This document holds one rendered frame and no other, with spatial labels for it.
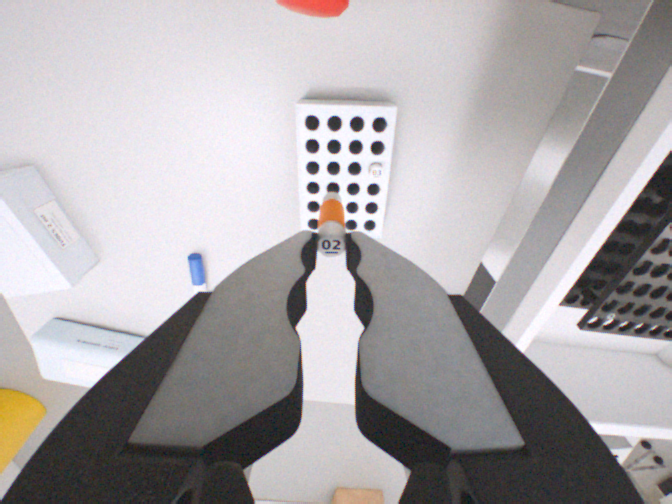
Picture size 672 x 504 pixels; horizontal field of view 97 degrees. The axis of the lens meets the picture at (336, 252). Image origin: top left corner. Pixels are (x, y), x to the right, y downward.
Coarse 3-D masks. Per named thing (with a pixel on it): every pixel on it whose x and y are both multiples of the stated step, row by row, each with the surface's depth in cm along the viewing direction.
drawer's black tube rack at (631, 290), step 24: (648, 192) 21; (624, 216) 22; (648, 216) 22; (624, 240) 23; (648, 240) 20; (600, 264) 25; (624, 264) 24; (648, 264) 21; (576, 288) 25; (600, 288) 26; (624, 288) 22; (648, 288) 22; (600, 312) 23; (624, 312) 23; (648, 312) 23
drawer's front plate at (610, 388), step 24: (552, 360) 32; (576, 360) 33; (600, 360) 33; (624, 360) 34; (648, 360) 34; (576, 384) 30; (600, 384) 30; (624, 384) 31; (648, 384) 31; (600, 408) 28; (624, 408) 28; (648, 408) 29; (600, 432) 27; (624, 432) 27; (648, 432) 27
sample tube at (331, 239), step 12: (324, 204) 14; (336, 204) 14; (324, 216) 13; (336, 216) 13; (324, 228) 12; (336, 228) 12; (324, 240) 12; (336, 240) 12; (324, 252) 12; (336, 252) 12
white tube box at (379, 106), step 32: (320, 128) 26; (352, 128) 27; (384, 128) 26; (320, 160) 27; (352, 160) 27; (384, 160) 27; (320, 192) 29; (352, 192) 30; (384, 192) 29; (352, 224) 32
